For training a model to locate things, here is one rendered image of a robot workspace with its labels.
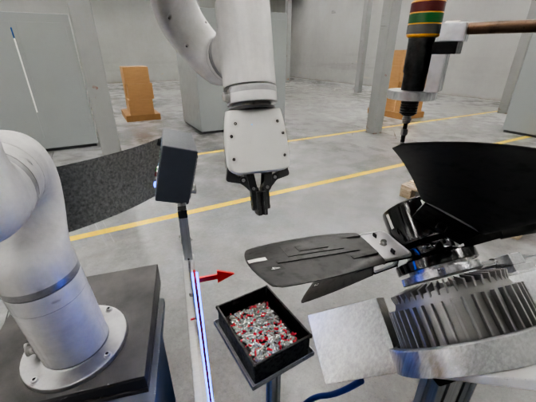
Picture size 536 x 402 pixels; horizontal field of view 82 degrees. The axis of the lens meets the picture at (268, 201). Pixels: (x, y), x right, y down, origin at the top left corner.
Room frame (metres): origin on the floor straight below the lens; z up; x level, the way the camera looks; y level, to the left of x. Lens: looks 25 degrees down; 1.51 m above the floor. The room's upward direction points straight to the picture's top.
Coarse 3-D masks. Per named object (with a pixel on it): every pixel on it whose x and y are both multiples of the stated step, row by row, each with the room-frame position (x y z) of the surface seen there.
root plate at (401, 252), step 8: (376, 232) 0.54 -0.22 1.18; (384, 232) 0.53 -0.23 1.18; (368, 240) 0.51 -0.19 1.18; (376, 240) 0.51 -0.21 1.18; (392, 240) 0.51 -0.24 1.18; (376, 248) 0.48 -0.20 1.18; (384, 248) 0.48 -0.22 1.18; (392, 248) 0.48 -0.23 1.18; (400, 248) 0.48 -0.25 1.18; (384, 256) 0.45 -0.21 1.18; (392, 256) 0.45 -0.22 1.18; (400, 256) 0.45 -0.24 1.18; (408, 256) 0.46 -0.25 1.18
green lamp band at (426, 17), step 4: (424, 12) 0.48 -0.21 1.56; (428, 12) 0.47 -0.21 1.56; (432, 12) 0.47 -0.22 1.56; (436, 12) 0.47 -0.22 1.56; (440, 12) 0.47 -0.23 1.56; (412, 16) 0.49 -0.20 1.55; (416, 16) 0.48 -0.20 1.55; (420, 16) 0.48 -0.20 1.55; (424, 16) 0.47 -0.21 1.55; (428, 16) 0.47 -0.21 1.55; (432, 16) 0.47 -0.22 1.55; (436, 16) 0.47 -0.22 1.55; (440, 16) 0.48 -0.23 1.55; (408, 20) 0.50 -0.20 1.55; (412, 20) 0.49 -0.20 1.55; (416, 20) 0.48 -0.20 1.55; (420, 20) 0.48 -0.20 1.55; (424, 20) 0.47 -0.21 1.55; (428, 20) 0.47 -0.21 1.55; (432, 20) 0.47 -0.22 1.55; (436, 20) 0.47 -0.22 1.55; (440, 20) 0.48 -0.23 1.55
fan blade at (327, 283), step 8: (360, 272) 0.57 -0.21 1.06; (368, 272) 0.55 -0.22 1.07; (328, 280) 0.63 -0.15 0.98; (336, 280) 0.61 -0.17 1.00; (344, 280) 0.59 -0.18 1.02; (352, 280) 0.57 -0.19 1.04; (360, 280) 0.55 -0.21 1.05; (312, 288) 0.65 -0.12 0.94; (320, 288) 0.62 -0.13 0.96; (328, 288) 0.60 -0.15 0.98; (336, 288) 0.58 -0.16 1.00; (304, 296) 0.63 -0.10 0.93; (312, 296) 0.61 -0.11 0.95; (320, 296) 0.59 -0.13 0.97
